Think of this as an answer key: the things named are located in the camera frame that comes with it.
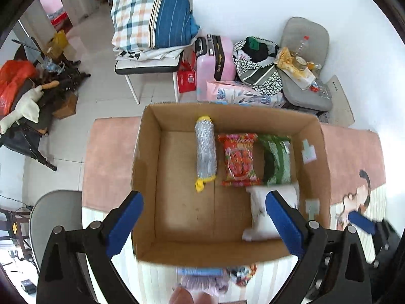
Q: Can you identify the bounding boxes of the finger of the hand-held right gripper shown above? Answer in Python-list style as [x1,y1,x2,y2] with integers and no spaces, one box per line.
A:
[347,212,376,235]

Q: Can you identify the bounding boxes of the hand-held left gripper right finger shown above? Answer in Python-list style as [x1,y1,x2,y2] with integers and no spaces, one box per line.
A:
[265,190,373,304]

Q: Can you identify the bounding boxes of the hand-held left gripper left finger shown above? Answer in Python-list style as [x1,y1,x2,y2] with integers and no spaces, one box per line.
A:
[36,191,144,304]

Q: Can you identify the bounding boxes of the white soft packet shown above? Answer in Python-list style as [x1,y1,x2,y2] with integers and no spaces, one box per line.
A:
[242,183,300,242]

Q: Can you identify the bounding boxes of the green snack packet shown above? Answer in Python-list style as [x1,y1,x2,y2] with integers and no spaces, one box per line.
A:
[258,134,293,186]

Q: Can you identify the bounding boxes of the red snack packet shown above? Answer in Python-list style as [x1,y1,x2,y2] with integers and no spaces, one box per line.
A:
[217,132,263,187]

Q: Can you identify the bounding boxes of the silver roll packet yellow ends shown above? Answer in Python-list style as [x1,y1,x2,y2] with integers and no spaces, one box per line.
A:
[194,115,219,194]

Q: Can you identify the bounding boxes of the purple soft packet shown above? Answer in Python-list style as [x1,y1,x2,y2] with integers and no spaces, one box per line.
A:
[179,275,229,296]

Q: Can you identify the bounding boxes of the person's left hand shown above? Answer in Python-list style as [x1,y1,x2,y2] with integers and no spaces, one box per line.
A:
[169,286,216,304]

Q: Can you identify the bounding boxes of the colourful patterned snack packet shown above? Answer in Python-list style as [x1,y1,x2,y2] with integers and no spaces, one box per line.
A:
[227,262,257,288]

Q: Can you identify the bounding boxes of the grey round chair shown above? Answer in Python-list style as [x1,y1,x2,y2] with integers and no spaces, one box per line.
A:
[28,190,83,271]

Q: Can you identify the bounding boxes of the blue flat packet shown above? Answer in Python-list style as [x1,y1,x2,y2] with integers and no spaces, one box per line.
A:
[176,267,226,277]

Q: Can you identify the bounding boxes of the small brown cardboard box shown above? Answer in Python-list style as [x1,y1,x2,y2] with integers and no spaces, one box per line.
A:
[52,91,79,120]

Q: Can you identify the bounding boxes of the pink floral bag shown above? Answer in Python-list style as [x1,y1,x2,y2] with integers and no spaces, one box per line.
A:
[197,80,287,107]

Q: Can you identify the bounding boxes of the white plush toy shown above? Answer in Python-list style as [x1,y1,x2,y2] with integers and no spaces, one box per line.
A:
[0,86,43,135]

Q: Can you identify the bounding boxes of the red paper bag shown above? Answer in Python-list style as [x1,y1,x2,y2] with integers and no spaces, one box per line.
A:
[176,52,197,94]

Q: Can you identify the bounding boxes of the yellow plastic bag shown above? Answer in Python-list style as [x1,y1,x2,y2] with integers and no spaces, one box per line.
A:
[274,47,296,72]

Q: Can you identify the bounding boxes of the black white patterned bag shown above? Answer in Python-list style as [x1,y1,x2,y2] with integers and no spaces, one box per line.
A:
[233,36,283,94]

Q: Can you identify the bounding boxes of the folded white patterned cloth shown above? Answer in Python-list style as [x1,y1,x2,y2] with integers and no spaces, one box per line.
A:
[114,45,185,62]

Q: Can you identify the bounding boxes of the pink suitcase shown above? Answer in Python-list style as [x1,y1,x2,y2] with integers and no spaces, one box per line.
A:
[195,34,236,99]

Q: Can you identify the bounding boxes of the clear bottle red cap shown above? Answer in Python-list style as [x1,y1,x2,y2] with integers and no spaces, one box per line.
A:
[294,35,310,58]

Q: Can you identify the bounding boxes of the orange plastic bag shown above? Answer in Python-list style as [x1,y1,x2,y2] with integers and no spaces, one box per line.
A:
[0,60,38,116]

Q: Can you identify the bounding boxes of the grey padded chair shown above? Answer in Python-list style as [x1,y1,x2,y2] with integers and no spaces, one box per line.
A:
[276,17,333,112]

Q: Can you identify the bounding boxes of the yellow paper bag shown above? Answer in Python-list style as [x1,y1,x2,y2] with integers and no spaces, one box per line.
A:
[43,30,71,60]

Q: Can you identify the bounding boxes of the plaid and blue striped pillow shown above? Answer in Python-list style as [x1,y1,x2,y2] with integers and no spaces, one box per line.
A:
[111,0,200,52]

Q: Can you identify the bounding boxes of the white frame chair black seat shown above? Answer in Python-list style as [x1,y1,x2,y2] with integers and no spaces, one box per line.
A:
[114,47,186,105]

